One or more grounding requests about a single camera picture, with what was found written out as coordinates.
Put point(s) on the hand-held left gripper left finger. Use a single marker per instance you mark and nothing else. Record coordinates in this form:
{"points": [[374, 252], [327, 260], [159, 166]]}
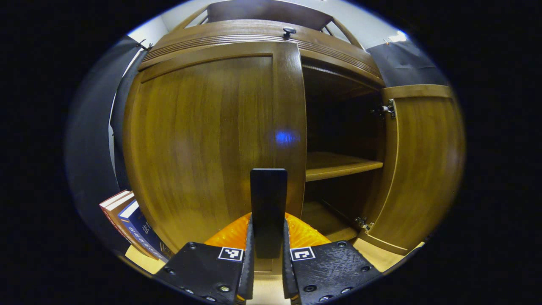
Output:
{"points": [[247, 271]]}

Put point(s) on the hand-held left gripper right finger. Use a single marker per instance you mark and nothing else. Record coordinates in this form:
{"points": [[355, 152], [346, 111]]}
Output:
{"points": [[288, 271]]}

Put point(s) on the wooden double-door shoe cabinet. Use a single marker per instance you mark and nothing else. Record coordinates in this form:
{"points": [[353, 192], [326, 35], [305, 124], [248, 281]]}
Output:
{"points": [[338, 165]]}

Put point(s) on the wooden shoe cabinet door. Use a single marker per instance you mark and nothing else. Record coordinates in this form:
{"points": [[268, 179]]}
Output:
{"points": [[423, 169], [190, 148]]}

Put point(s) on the red book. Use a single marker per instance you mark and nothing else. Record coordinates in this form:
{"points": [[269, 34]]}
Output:
{"points": [[111, 207]]}

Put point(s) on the black backdrop cloth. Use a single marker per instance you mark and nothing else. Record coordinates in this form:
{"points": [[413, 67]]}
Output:
{"points": [[89, 148]]}

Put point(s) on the wooden drawer with black knob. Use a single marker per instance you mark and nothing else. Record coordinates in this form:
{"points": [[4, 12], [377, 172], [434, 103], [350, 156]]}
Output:
{"points": [[237, 29]]}

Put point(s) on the small ceiling light panel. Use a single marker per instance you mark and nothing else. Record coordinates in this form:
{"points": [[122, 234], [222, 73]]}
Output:
{"points": [[398, 37]]}

